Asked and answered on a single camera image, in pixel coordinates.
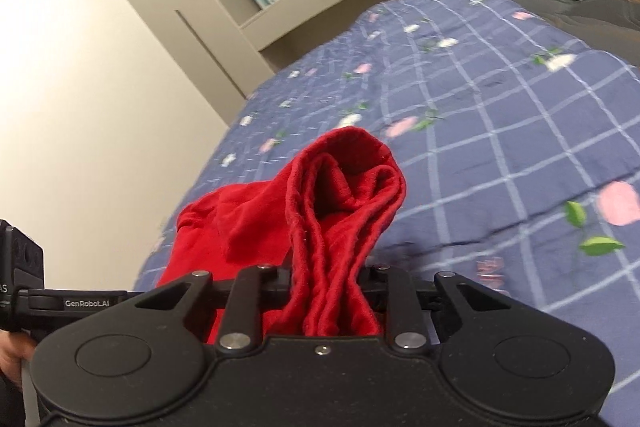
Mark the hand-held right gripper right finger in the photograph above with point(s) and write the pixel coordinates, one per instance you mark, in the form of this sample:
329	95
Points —
401	304

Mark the blue checked floral bedsheet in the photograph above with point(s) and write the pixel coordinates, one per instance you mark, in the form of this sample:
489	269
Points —
500	132

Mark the dark grey blanket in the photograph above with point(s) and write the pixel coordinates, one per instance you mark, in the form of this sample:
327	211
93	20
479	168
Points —
600	14

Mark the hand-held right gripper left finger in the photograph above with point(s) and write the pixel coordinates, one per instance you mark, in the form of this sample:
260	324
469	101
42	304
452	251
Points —
248	304

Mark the person's left hand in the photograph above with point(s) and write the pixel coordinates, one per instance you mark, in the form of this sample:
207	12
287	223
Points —
12	349

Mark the red pants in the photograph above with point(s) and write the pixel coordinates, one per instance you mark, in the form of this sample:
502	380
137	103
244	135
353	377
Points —
325	207

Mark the beige built-in wardrobe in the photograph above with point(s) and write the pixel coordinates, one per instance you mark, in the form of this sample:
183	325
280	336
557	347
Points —
165	7

